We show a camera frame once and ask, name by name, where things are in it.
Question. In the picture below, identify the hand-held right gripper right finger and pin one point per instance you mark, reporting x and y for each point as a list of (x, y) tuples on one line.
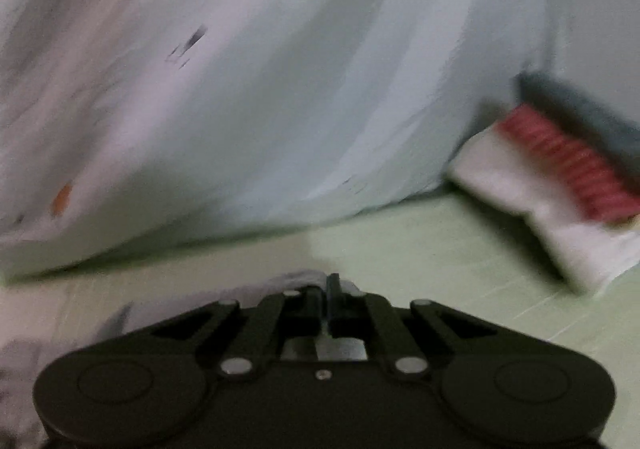
[(334, 296)]

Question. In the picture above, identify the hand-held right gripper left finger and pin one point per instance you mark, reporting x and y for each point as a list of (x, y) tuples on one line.
[(312, 306)]

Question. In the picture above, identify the grey t-shirt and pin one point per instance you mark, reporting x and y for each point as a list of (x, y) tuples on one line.
[(30, 369)]

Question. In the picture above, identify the green grid mat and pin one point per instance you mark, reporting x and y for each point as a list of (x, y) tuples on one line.
[(450, 254)]

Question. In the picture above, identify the carrot print blanket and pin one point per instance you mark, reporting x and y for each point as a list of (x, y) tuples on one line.
[(250, 104)]

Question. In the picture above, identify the white folded cloth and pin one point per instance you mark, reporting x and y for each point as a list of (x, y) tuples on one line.
[(560, 224)]

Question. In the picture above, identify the red striped folded cloth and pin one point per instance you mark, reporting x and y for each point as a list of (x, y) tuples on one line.
[(570, 159)]

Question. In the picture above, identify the dark grey folded cloth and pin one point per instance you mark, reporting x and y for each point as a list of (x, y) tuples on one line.
[(575, 104)]

